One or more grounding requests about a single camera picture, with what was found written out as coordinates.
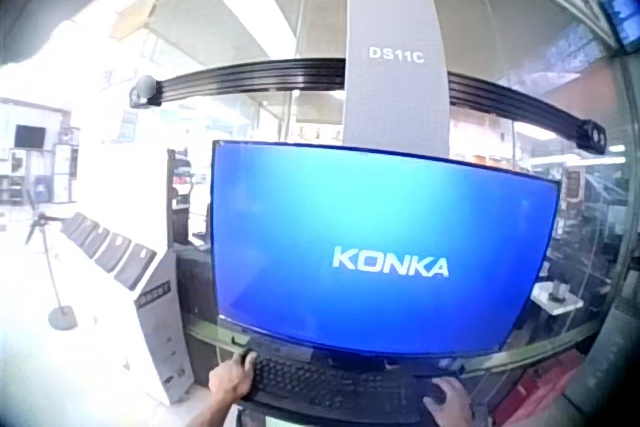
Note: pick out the person's left hand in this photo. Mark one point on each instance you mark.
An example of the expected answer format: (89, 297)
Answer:
(227, 379)

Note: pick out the person's right hand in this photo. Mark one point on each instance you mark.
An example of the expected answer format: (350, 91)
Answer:
(452, 404)

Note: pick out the black keyboard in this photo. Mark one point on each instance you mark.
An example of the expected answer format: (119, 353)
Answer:
(320, 384)

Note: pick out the red crate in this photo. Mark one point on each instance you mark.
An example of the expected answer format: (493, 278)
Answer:
(547, 392)

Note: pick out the small white table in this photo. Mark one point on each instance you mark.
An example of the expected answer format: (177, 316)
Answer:
(555, 297)

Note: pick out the row of black panels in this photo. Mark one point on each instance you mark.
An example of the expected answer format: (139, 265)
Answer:
(112, 249)

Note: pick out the large flat screen monitor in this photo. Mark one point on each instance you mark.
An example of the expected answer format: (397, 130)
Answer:
(380, 227)

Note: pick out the dark display rack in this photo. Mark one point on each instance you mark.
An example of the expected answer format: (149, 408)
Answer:
(182, 192)

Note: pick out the stand with round base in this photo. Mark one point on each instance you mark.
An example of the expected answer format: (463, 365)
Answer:
(52, 272)

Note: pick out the shelf with goods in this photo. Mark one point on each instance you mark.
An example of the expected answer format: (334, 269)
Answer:
(35, 174)

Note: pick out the small black television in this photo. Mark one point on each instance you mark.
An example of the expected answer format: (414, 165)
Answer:
(30, 136)

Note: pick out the grey pillar sign panel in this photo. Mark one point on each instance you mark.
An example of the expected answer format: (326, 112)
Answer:
(395, 72)

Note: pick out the rectangular ceiling light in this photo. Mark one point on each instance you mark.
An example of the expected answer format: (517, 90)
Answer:
(260, 22)

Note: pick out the green counter edge rail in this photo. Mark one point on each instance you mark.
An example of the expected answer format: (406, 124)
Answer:
(525, 354)

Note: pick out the black horizontal mounting rail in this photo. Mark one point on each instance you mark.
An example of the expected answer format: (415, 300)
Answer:
(250, 74)

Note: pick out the small wall monitor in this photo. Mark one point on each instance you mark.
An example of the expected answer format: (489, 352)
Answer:
(622, 14)

